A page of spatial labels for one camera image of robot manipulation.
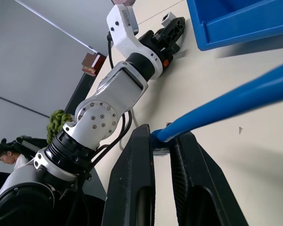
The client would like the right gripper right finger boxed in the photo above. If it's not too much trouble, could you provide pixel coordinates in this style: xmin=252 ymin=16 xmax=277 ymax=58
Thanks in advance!
xmin=169 ymin=131 xmax=250 ymax=226

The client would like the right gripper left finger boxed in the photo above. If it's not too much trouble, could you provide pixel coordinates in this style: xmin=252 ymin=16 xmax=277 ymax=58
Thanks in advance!
xmin=101 ymin=124 xmax=156 ymax=226

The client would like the white coupler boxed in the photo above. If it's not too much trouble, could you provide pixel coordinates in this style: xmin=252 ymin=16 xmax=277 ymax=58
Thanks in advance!
xmin=160 ymin=11 xmax=178 ymax=28

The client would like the blue plastic bin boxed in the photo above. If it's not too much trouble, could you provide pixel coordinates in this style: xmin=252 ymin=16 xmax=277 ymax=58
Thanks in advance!
xmin=186 ymin=0 xmax=283 ymax=51

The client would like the dark pink object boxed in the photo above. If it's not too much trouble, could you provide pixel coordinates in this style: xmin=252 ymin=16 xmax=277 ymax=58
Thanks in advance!
xmin=112 ymin=0 xmax=135 ymax=7

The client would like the red brown box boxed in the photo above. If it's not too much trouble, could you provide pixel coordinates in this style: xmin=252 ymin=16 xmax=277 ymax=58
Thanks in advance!
xmin=82 ymin=53 xmax=107 ymax=77

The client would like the dark cabinet panel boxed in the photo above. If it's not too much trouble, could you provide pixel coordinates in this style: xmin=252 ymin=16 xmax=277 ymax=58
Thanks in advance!
xmin=65 ymin=72 xmax=97 ymax=116

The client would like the green banana bunch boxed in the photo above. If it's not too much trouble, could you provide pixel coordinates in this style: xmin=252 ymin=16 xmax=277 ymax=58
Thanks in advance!
xmin=46 ymin=109 xmax=74 ymax=145

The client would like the black chair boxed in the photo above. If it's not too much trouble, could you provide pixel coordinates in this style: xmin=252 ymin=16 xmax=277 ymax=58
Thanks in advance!
xmin=1 ymin=135 xmax=50 ymax=155

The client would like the person with black hair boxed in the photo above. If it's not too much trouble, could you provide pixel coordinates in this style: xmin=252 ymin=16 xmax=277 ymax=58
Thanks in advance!
xmin=0 ymin=137 xmax=31 ymax=174

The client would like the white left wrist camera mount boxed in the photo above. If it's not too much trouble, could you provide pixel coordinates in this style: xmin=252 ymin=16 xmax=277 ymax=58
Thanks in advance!
xmin=106 ymin=4 xmax=163 ymax=80

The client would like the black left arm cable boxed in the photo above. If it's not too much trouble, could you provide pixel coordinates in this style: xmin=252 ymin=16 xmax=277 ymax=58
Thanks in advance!
xmin=89 ymin=30 xmax=133 ymax=170

